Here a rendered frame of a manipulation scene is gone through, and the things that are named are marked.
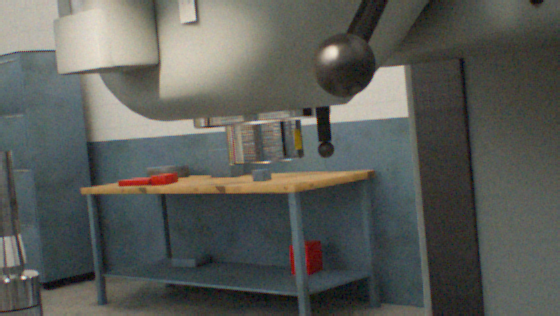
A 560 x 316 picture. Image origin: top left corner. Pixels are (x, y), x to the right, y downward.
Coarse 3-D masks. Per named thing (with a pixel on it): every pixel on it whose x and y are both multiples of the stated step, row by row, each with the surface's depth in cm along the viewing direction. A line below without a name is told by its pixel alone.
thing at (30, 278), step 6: (30, 270) 84; (12, 276) 81; (18, 276) 81; (24, 276) 81; (30, 276) 81; (36, 276) 82; (0, 282) 80; (6, 282) 80; (12, 282) 80; (18, 282) 80; (24, 282) 80; (30, 282) 81; (36, 282) 82; (0, 288) 80; (6, 288) 80; (12, 288) 80; (18, 288) 80
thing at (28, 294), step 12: (24, 288) 80; (36, 288) 82; (0, 300) 80; (12, 300) 80; (24, 300) 80; (36, 300) 81; (0, 312) 80; (12, 312) 80; (24, 312) 80; (36, 312) 81
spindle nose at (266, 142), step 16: (224, 128) 56; (240, 128) 54; (256, 128) 54; (272, 128) 54; (288, 128) 55; (240, 144) 55; (256, 144) 54; (272, 144) 54; (288, 144) 55; (240, 160) 55; (256, 160) 54; (272, 160) 54; (288, 160) 55
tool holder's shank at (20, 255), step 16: (0, 160) 80; (0, 176) 81; (0, 192) 81; (0, 208) 81; (16, 208) 82; (0, 224) 81; (16, 224) 81; (0, 240) 81; (16, 240) 81; (0, 256) 81; (16, 256) 81; (0, 272) 81; (16, 272) 81
